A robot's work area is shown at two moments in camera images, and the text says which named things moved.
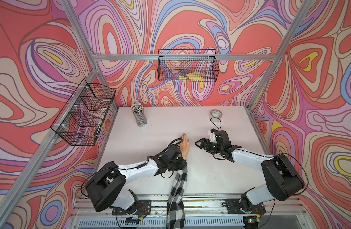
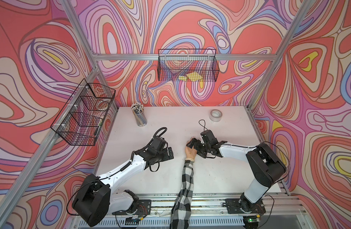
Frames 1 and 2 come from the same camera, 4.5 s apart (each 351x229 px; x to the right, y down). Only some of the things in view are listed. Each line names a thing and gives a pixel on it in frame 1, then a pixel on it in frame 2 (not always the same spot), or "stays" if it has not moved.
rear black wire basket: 188,65 stays
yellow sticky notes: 193,76 stays
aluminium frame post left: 0,211 stays
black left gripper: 181,164 -> 166,156
